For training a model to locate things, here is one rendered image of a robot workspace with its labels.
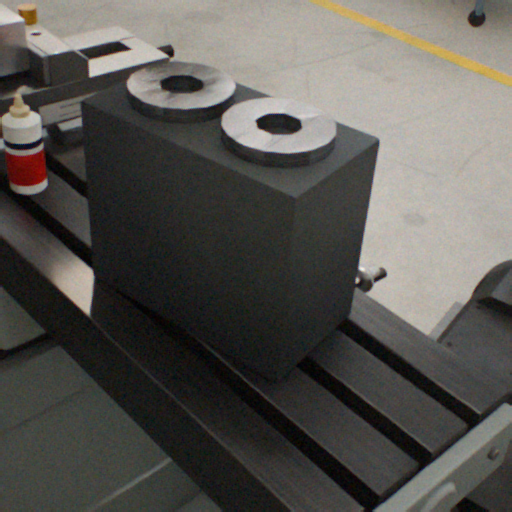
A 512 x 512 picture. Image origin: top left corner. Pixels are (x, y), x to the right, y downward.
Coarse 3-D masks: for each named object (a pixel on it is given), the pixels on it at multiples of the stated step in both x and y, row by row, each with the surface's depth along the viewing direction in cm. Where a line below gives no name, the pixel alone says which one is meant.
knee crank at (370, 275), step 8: (360, 264) 148; (360, 272) 148; (368, 272) 147; (376, 272) 150; (384, 272) 153; (360, 280) 148; (368, 280) 147; (376, 280) 152; (360, 288) 149; (368, 288) 148
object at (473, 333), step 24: (480, 288) 136; (504, 288) 131; (480, 312) 130; (504, 312) 129; (456, 336) 125; (480, 336) 125; (504, 336) 125; (480, 360) 121; (504, 360) 121; (504, 384) 117; (504, 456) 109; (504, 480) 106; (456, 504) 105; (480, 504) 103; (504, 504) 103
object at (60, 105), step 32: (96, 32) 109; (128, 32) 109; (96, 64) 101; (128, 64) 101; (0, 96) 91; (32, 96) 94; (64, 96) 97; (0, 128) 94; (64, 128) 98; (0, 160) 94
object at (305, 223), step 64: (192, 64) 71; (128, 128) 65; (192, 128) 65; (256, 128) 63; (320, 128) 63; (128, 192) 69; (192, 192) 64; (256, 192) 60; (320, 192) 60; (128, 256) 73; (192, 256) 68; (256, 256) 63; (320, 256) 65; (192, 320) 72; (256, 320) 66; (320, 320) 71
